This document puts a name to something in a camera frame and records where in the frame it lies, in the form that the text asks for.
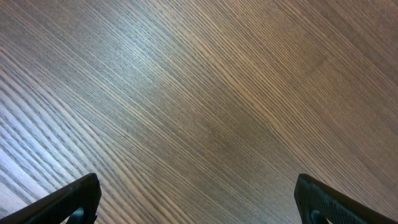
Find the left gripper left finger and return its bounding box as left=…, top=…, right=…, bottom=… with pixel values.
left=1, top=173, right=101, bottom=224

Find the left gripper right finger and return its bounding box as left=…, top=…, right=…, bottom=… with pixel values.
left=294, top=174, right=397, bottom=224

